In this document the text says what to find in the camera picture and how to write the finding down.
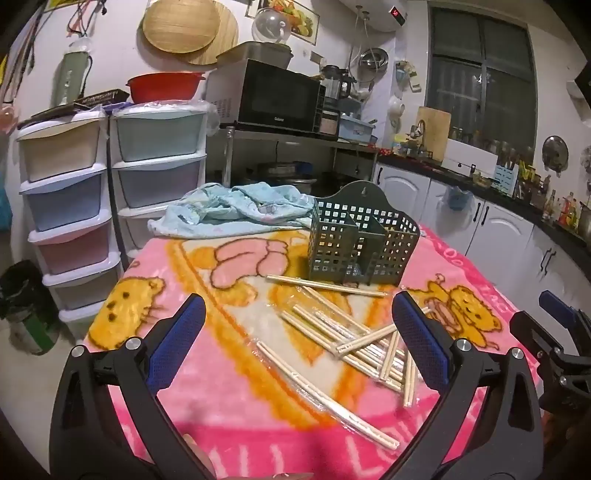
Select wooden cutting board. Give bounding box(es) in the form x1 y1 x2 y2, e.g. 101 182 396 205
417 106 452 162

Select white box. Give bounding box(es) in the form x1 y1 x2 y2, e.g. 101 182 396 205
441 138 502 171

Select green plastic utensil basket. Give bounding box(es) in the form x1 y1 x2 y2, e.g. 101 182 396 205
308 181 421 288

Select bunch of chopsticks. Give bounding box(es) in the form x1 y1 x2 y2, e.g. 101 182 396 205
256 274 432 450

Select dark window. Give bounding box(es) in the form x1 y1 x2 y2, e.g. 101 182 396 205
425 4 541 151

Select black flat tray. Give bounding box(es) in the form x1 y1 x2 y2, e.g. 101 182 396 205
18 88 131 130

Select drawer tower with cream drawer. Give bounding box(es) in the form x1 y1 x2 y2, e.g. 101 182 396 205
16 108 125 324

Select light blue cloth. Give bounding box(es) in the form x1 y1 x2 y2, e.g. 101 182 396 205
148 182 319 238

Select blue hanging bin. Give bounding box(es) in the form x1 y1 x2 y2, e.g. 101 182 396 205
443 186 476 212

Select row of spice jars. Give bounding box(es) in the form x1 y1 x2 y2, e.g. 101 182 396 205
450 127 536 158

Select metal shelf table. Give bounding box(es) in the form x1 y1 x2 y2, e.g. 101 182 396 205
205 124 379 195

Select row of condiment bottles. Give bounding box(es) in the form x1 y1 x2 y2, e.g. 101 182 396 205
519 157 591 232

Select steel pot lid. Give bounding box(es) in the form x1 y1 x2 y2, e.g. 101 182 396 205
541 135 570 172

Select hanging steel bowls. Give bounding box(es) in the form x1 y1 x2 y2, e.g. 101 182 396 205
358 46 389 75

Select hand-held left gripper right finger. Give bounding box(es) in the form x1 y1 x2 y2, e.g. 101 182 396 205
392 291 543 480

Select light blue utensil holder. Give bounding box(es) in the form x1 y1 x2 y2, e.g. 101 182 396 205
493 164 520 197

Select steel pot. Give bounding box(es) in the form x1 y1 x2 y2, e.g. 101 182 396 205
245 161 319 195

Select red hanging cords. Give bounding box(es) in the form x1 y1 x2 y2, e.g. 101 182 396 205
67 0 100 35

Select green insulated bottle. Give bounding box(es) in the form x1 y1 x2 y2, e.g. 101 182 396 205
52 37 93 108

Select round wooden board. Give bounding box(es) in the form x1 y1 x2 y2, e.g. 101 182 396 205
185 0 239 65

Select person's left hand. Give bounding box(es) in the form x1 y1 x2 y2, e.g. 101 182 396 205
181 433 222 480

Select drawer tower with teal drawer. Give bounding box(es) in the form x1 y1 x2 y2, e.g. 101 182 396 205
110 99 208 259

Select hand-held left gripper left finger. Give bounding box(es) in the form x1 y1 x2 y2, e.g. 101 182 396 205
48 294 207 480

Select fruit wall poster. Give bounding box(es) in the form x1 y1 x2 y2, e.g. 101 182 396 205
256 0 320 46

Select black blender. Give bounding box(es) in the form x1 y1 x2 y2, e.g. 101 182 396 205
321 65 354 100

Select black microwave oven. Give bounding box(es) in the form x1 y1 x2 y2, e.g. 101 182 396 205
205 58 326 136

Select white water heater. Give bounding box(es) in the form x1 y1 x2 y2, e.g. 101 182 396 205
314 0 409 33

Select round bamboo tray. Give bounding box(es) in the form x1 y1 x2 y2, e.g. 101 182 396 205
142 0 223 55

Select glass pot lid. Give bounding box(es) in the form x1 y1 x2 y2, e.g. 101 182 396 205
252 7 293 44

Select grey-green lidded container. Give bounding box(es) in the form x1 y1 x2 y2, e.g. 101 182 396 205
216 41 294 70

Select dark bucket with green bag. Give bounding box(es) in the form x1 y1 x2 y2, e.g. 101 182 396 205
0 261 61 354

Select pink printed blanket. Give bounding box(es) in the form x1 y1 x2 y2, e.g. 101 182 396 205
76 222 550 480

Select red plastic basin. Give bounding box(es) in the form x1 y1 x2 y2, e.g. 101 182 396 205
126 72 206 104

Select white kitchen cabinets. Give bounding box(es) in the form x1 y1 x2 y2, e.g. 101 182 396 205
372 161 591 333

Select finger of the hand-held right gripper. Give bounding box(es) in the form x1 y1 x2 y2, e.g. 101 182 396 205
538 290 591 344
509 310 571 365

